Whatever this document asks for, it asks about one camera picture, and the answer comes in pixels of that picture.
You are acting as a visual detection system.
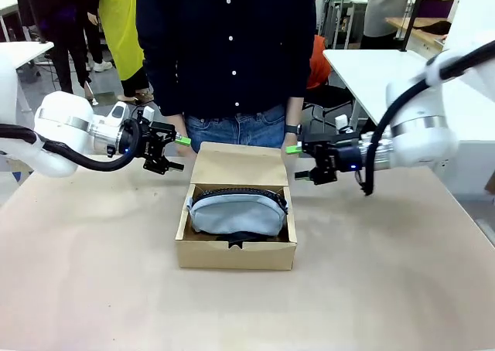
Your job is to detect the person in yellow apron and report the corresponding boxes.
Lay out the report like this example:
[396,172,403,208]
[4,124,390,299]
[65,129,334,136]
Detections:
[87,0,154,104]

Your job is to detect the small white table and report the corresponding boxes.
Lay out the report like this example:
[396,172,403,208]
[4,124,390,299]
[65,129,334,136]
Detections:
[7,40,55,70]

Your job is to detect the person's right hand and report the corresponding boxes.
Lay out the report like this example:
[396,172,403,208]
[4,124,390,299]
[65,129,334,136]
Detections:
[174,142,199,159]

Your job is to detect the orange cloth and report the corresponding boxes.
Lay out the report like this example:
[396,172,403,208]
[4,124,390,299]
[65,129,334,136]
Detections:
[306,34,333,90]

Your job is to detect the wooden workbench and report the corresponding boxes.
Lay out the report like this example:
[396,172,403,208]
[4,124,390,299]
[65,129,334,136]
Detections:
[384,15,452,49]

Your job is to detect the person in grey top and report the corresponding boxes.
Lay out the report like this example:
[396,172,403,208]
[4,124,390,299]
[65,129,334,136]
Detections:
[362,0,428,51]

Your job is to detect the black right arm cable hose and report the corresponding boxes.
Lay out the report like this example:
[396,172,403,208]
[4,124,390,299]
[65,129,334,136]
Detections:
[355,40,495,198]

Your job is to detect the large white table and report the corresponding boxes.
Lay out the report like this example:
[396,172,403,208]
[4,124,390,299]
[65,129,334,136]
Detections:
[322,48,495,142]

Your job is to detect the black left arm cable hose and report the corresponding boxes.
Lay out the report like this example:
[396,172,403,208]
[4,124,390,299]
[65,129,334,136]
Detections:
[0,118,143,173]

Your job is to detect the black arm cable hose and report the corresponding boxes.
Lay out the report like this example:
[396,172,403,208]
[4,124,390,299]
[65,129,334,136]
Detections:
[355,40,495,198]
[0,118,143,173]

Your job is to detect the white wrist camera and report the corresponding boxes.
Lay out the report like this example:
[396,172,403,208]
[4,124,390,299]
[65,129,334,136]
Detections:
[333,114,353,134]
[134,103,156,127]

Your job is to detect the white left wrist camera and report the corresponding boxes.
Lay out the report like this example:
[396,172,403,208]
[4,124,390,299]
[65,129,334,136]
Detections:
[134,103,156,127]

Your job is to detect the person in dark clothes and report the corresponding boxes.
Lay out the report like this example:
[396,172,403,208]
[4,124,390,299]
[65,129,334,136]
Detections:
[22,0,96,101]

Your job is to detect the person in dark shirt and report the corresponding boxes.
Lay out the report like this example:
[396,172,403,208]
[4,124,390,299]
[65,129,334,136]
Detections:
[135,0,317,149]

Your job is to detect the black pole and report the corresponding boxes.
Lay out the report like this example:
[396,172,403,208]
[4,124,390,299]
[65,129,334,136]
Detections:
[399,0,427,53]

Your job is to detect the brown cardboard box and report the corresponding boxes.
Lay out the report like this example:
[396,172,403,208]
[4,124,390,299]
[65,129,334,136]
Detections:
[174,141,298,271]

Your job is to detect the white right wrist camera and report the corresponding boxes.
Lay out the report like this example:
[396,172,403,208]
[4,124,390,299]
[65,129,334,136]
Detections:
[333,114,353,134]

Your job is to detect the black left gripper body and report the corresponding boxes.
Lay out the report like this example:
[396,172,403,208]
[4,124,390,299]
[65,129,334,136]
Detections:
[121,118,176,171]

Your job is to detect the black stapler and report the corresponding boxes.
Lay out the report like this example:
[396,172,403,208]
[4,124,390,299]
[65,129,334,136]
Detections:
[214,230,268,248]

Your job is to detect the dark floor plate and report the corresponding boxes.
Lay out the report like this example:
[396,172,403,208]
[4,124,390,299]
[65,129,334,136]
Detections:
[92,91,119,107]

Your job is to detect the person's right forearm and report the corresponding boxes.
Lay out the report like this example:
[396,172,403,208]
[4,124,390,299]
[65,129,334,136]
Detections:
[165,112,187,136]

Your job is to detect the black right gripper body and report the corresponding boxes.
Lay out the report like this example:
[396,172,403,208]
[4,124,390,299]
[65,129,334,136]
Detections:
[313,131,364,186]

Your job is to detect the grey zipper pouch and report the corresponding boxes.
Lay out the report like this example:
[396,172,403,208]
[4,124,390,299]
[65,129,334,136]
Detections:
[185,186,291,237]

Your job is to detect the person's left forearm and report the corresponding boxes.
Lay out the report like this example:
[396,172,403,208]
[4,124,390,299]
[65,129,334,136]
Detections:
[285,94,307,126]

